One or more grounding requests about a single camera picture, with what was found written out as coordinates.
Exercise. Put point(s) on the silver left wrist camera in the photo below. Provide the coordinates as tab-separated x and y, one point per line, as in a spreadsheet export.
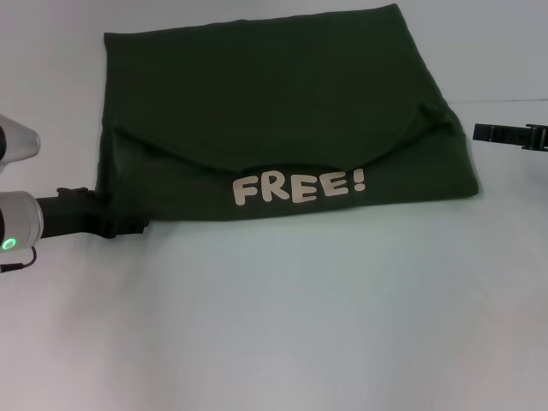
19	139

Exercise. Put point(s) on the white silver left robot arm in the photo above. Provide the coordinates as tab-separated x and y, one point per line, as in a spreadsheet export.
19	220

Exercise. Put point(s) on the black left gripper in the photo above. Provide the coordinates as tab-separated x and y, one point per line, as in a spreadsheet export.
73	218

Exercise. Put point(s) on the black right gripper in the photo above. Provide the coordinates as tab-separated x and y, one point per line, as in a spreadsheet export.
537	137

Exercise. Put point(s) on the dark green shirt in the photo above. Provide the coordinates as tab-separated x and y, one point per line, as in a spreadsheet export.
278	107

